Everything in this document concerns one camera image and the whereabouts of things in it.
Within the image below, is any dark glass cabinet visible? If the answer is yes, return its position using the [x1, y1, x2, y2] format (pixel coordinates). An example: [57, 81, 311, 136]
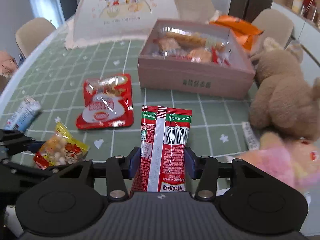
[229, 0, 278, 24]

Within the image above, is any brown plush bear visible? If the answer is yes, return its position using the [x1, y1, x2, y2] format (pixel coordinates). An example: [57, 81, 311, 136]
[249, 37, 320, 140]

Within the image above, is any green checked tablecloth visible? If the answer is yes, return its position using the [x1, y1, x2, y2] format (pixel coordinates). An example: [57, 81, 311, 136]
[0, 21, 258, 198]

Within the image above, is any pink cardboard box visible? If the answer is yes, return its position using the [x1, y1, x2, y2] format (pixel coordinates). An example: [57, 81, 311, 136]
[137, 19, 256, 100]

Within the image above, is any orange snack bag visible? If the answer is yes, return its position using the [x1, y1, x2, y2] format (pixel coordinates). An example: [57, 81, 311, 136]
[209, 15, 264, 52]

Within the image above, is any white sideboard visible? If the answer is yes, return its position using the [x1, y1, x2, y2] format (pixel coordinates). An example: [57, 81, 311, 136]
[271, 2, 320, 68]

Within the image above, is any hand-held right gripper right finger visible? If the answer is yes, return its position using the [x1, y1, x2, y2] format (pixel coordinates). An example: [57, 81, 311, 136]
[185, 147, 280, 201]

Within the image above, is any beige dining chair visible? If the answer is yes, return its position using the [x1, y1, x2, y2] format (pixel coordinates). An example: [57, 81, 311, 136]
[251, 8, 295, 49]
[15, 17, 57, 58]

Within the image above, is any red striped snack packet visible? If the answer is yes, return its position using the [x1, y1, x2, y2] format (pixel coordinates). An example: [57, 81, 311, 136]
[129, 105, 192, 193]

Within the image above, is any large red white snack packet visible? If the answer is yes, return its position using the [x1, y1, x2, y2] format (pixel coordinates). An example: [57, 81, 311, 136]
[76, 73, 134, 130]

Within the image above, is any printed folding food cover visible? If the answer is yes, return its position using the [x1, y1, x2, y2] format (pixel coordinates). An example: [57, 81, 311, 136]
[64, 0, 215, 50]

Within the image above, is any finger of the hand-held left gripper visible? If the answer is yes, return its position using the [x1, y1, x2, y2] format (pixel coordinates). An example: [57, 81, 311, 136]
[0, 159, 86, 188]
[0, 129, 45, 157]

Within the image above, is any red gift bag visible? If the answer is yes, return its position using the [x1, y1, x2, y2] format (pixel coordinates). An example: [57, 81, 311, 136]
[304, 0, 316, 18]

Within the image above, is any yellow white jar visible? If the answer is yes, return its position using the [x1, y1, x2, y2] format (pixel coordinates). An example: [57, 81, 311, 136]
[291, 0, 304, 13]

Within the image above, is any glass jar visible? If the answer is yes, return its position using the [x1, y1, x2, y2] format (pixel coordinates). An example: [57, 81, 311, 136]
[309, 2, 318, 21]

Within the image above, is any small dark red packet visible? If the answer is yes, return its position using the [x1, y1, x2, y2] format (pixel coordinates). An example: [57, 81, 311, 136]
[211, 47, 231, 66]

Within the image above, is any yellow snack packet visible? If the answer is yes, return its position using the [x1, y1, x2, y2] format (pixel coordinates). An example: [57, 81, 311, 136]
[33, 121, 90, 170]

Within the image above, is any pink brown fuzzy object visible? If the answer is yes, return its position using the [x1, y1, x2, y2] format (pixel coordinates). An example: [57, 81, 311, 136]
[0, 51, 18, 78]

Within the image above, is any pink plush toy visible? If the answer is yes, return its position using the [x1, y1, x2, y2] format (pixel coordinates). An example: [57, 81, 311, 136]
[226, 131, 320, 205]

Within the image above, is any long brown pastry packet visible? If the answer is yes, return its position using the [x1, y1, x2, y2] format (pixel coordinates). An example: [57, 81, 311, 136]
[165, 31, 225, 52]

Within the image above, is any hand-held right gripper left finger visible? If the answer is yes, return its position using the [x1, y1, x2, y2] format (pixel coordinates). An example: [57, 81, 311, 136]
[50, 147, 140, 202]

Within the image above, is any brown red snack packet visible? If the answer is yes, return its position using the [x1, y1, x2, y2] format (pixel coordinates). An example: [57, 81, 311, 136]
[156, 37, 182, 55]

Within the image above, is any blue white snack packet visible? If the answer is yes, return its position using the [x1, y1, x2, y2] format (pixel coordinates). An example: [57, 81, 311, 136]
[4, 95, 42, 132]

